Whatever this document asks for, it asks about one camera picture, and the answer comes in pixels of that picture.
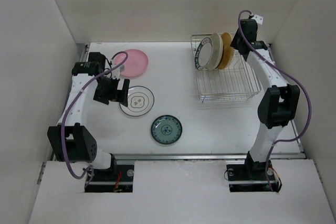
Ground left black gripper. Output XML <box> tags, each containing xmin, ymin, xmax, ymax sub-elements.
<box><xmin>94</xmin><ymin>76</ymin><xmax>129</xmax><ymax>107</ymax></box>

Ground white plate teal ring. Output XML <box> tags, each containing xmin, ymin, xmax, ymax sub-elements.
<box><xmin>119</xmin><ymin>85</ymin><xmax>155</xmax><ymax>117</ymax></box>

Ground pink plate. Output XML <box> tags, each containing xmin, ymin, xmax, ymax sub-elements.
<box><xmin>121</xmin><ymin>49</ymin><xmax>149</xmax><ymax>78</ymax></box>

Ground yellow plate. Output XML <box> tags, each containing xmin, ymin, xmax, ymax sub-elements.
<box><xmin>217</xmin><ymin>33</ymin><xmax>234</xmax><ymax>70</ymax></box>

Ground cream white plate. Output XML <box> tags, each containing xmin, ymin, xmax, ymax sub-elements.
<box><xmin>206</xmin><ymin>33</ymin><xmax>223</xmax><ymax>70</ymax></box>

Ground white plate green rim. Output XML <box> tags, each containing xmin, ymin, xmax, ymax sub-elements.
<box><xmin>194</xmin><ymin>37</ymin><xmax>213</xmax><ymax>70</ymax></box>

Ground blue floral small plate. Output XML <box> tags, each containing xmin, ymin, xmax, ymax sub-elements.
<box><xmin>150</xmin><ymin>115</ymin><xmax>183</xmax><ymax>145</ymax></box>

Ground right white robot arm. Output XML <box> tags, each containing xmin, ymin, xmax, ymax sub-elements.
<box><xmin>231</xmin><ymin>18</ymin><xmax>300</xmax><ymax>180</ymax></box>

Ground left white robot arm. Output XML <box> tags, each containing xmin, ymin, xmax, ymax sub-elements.
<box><xmin>47</xmin><ymin>51</ymin><xmax>130</xmax><ymax>180</ymax></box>

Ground metal wire dish rack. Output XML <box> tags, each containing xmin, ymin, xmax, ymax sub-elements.
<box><xmin>195</xmin><ymin>49</ymin><xmax>261</xmax><ymax>103</ymax></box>

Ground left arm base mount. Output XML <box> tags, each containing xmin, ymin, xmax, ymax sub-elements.
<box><xmin>85</xmin><ymin>164</ymin><xmax>134</xmax><ymax>193</ymax></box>

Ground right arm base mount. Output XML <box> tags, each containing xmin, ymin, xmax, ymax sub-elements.
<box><xmin>224</xmin><ymin>163</ymin><xmax>282</xmax><ymax>193</ymax></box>

